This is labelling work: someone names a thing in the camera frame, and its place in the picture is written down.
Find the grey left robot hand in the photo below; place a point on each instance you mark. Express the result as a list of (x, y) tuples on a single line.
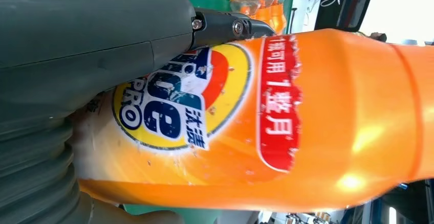
[(84, 29)]

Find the orange detergent bottle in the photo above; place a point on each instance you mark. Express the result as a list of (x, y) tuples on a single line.
[(262, 14), (339, 114), (278, 15), (244, 10)]

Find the white table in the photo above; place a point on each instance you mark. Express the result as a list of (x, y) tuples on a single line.
[(305, 15)]

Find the black mesh office chair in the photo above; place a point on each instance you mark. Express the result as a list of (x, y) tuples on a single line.
[(325, 15)]

